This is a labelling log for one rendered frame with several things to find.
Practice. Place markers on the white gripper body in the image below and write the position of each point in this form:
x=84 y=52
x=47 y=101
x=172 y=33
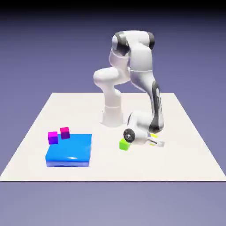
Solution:
x=156 y=142

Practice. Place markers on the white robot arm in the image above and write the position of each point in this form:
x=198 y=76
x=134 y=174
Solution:
x=141 y=58

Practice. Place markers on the small yellow cube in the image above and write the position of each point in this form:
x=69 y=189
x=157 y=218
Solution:
x=154 y=135

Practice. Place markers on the small green cube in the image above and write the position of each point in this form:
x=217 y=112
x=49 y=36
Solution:
x=124 y=145

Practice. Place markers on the small pink cube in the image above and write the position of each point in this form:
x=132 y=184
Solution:
x=65 y=133

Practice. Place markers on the small magenta cube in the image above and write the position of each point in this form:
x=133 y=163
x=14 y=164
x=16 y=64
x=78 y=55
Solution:
x=53 y=138

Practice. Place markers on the large blue box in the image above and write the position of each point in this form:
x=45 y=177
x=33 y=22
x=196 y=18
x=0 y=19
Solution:
x=70 y=148

